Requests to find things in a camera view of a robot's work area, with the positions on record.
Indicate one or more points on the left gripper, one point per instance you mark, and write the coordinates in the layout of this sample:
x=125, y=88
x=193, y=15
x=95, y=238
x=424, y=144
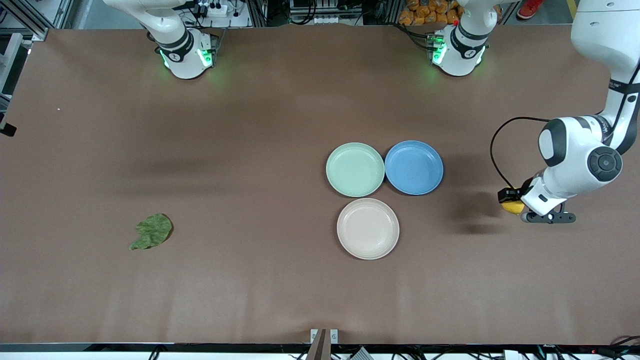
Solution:
x=524, y=188

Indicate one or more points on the yellow lemon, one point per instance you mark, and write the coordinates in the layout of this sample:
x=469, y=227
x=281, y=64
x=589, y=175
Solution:
x=512, y=208

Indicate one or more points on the green lettuce leaf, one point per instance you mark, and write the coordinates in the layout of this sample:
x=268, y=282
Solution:
x=155, y=230

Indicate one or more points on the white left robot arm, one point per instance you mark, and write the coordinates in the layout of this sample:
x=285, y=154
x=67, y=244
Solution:
x=605, y=30

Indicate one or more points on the blue plate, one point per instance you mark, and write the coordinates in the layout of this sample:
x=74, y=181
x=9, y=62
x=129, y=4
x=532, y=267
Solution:
x=414, y=167

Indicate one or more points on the beige plate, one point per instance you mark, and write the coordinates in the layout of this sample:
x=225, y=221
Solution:
x=368, y=229

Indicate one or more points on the light green plate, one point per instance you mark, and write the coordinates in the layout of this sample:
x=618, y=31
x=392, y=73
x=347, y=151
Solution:
x=355, y=170

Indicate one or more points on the red shoe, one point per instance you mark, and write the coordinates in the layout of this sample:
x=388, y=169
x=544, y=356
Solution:
x=530, y=9

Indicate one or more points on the bag of orange items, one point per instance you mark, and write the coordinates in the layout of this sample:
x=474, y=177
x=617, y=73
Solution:
x=425, y=12

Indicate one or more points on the paper table cover sheet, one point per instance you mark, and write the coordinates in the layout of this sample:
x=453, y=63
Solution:
x=200, y=200

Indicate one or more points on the white adapter block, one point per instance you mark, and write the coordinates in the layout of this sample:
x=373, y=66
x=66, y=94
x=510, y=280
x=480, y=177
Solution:
x=360, y=354

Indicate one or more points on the white power strip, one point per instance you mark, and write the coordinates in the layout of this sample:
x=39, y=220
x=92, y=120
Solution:
x=215, y=9

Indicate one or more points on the aluminium frame profile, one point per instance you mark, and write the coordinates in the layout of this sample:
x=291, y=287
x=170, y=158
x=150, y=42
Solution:
x=30, y=22

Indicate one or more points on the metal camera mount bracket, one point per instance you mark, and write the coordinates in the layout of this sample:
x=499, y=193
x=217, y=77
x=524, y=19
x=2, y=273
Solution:
x=324, y=345

